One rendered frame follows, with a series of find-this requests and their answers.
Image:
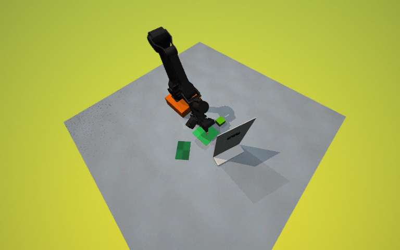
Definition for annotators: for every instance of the grey panel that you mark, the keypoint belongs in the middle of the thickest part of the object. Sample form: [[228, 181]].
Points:
[[228, 143]]

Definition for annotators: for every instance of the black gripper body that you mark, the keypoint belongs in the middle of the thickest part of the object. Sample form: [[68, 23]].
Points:
[[205, 122]]

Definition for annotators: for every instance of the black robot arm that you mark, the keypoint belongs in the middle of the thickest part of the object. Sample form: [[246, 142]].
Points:
[[179, 86]]

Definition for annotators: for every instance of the dark green flat rectangle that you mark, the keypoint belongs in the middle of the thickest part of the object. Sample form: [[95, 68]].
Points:
[[183, 150]]

